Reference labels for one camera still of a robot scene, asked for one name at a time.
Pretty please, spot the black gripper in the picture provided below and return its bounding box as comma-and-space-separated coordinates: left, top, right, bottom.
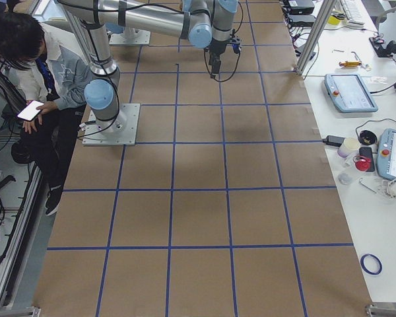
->
208, 36, 242, 75

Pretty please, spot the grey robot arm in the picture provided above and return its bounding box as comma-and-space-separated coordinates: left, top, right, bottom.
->
60, 1, 241, 134

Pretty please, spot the upper teach pendant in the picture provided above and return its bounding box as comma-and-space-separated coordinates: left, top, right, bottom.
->
324, 74, 378, 113

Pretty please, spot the teach pendant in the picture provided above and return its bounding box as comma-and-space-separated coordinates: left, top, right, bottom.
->
376, 128, 396, 180
324, 74, 378, 113

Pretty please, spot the black power adapter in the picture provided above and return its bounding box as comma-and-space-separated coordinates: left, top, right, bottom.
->
322, 135, 345, 147

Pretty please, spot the seated person in white shirt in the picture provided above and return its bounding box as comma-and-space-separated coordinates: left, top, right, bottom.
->
0, 12, 92, 215

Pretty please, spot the white cup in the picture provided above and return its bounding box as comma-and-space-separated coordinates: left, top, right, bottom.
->
337, 137, 360, 159

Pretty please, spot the black phone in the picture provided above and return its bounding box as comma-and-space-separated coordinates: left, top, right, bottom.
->
17, 100, 44, 122

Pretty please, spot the lower teach pendant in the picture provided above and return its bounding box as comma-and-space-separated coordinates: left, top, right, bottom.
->
376, 128, 396, 180

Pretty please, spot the blue tape roll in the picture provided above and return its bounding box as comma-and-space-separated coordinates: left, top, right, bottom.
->
360, 254, 383, 276

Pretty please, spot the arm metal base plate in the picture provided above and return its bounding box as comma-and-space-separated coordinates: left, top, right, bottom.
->
81, 104, 140, 146
109, 28, 150, 46

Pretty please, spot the aluminium frame post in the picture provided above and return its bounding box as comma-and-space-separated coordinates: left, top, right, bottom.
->
295, 0, 336, 75

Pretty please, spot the yellow handled tool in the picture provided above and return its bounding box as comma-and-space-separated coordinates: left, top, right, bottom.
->
339, 61, 362, 68

